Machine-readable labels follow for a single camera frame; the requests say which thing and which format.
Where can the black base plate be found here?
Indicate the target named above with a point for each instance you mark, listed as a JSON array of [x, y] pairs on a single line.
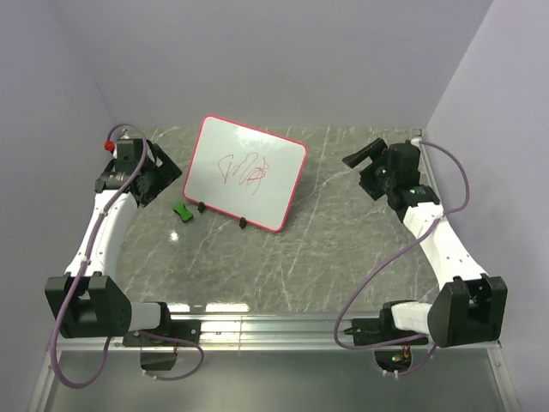
[[187, 329], [367, 331]]

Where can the aluminium mounting rail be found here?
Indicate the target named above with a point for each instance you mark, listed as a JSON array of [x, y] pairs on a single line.
[[245, 332]]

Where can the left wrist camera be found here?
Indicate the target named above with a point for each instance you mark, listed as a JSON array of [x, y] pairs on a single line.
[[120, 145]]

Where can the green whiteboard eraser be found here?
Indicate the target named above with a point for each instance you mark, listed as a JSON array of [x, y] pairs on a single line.
[[182, 212]]

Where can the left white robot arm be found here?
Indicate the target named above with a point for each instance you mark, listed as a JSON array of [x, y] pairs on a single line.
[[85, 300]]

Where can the wire easel stand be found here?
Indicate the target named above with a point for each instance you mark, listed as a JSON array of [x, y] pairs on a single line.
[[202, 207]]

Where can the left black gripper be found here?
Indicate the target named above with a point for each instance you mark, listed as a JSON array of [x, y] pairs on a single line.
[[167, 172]]

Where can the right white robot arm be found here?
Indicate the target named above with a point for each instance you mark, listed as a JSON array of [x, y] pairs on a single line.
[[470, 304]]

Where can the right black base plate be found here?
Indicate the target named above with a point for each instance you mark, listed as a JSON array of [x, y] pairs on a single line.
[[367, 331]]

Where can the pink framed whiteboard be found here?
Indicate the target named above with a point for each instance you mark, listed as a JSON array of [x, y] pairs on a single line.
[[244, 172]]

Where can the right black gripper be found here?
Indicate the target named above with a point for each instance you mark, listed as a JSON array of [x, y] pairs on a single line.
[[367, 184]]

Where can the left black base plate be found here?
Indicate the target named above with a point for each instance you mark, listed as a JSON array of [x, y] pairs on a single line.
[[187, 329]]

